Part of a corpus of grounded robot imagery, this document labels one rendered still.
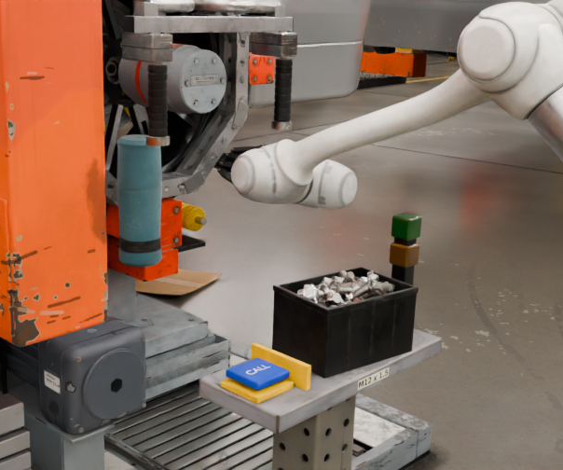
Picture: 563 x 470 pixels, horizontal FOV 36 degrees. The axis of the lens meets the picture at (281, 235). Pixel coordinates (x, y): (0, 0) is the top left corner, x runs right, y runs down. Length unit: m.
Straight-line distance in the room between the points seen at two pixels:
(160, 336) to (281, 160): 0.62
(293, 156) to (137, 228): 0.35
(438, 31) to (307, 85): 1.87
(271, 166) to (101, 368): 0.50
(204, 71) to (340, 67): 0.80
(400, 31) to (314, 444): 3.12
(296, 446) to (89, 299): 0.41
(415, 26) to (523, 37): 2.89
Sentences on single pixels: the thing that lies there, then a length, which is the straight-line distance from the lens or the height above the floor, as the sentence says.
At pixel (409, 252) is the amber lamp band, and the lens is 1.53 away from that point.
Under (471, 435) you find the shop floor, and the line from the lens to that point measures 2.22.
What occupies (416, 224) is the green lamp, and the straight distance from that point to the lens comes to 1.53.
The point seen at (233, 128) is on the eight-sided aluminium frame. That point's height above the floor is 0.72.
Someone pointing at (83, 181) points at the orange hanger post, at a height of 0.75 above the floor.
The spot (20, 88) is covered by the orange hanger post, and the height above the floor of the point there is 0.89.
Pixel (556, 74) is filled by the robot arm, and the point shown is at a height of 0.92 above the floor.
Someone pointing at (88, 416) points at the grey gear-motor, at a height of 0.27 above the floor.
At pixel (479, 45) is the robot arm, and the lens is 1.38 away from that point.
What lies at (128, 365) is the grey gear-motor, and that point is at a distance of 1.65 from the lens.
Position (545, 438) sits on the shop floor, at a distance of 2.27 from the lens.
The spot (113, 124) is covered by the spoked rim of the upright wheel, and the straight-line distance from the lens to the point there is 1.96.
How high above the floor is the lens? 1.03
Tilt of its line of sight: 16 degrees down
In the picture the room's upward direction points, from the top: 2 degrees clockwise
